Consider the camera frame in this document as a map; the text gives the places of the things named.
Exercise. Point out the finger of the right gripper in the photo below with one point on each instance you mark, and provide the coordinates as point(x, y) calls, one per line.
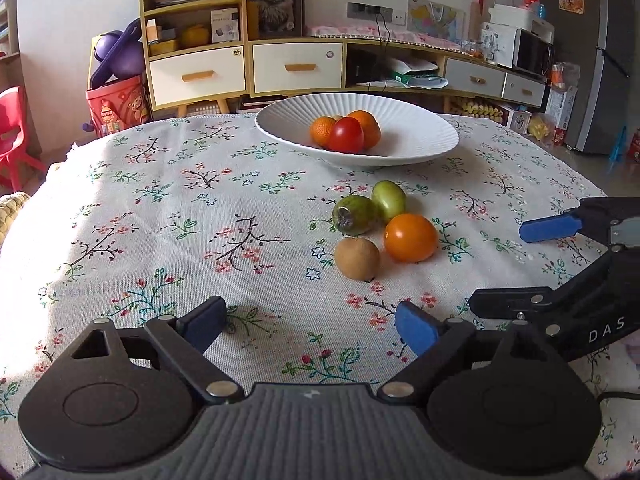
point(604, 294)
point(607, 220)

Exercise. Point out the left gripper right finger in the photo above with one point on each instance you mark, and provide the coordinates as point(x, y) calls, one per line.
point(501, 401)

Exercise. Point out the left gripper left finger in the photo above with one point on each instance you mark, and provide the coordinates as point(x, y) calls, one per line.
point(118, 397)

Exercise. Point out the brown round fruit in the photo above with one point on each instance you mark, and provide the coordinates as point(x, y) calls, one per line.
point(357, 259)

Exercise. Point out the red tomato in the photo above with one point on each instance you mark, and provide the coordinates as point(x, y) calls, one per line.
point(347, 136)

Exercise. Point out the floral tablecloth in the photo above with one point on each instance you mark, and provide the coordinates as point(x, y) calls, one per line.
point(159, 218)

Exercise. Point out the orange tomato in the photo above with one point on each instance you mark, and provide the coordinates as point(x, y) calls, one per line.
point(410, 238)

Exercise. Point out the white microwave oven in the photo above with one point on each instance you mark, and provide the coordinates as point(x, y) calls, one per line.
point(516, 49)

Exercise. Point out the white ribbed plate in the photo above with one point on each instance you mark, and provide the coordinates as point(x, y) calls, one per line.
point(410, 134)

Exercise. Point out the green fruit right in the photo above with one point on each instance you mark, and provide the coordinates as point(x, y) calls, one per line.
point(390, 199)

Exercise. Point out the green fruit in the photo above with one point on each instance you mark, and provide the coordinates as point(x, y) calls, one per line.
point(355, 215)
point(390, 199)

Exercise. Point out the grey refrigerator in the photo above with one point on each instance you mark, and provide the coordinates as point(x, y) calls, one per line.
point(598, 37)

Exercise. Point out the woven checkered cushion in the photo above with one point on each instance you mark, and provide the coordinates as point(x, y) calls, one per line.
point(10, 206)

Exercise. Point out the green fruit left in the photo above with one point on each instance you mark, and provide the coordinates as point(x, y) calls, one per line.
point(355, 215)

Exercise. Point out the orange right in plate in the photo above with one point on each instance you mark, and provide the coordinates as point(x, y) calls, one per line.
point(370, 128)

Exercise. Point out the orange in plate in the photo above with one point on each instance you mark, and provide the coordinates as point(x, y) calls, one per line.
point(321, 129)
point(370, 128)

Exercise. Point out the red plastic chair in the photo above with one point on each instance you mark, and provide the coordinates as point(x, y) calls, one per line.
point(14, 137)

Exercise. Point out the pink lace cabinet cloth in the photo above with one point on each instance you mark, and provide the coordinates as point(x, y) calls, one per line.
point(380, 32)

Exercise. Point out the orange left in plate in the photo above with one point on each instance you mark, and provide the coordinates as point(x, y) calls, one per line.
point(321, 129)

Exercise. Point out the red printed bucket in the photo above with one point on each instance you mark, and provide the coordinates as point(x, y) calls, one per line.
point(117, 106)

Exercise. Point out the purple toy ball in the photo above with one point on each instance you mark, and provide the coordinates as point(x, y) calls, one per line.
point(119, 54)

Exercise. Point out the low wooden tv cabinet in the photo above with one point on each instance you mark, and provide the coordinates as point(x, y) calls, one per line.
point(303, 65)

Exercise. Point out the framed cat picture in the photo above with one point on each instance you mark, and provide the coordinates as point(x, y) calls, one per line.
point(275, 2)

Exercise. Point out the tall wooden shelf cabinet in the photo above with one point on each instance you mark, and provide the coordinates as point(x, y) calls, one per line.
point(194, 51)

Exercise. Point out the wall power outlet strip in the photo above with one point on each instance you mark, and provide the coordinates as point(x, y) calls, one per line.
point(369, 12)

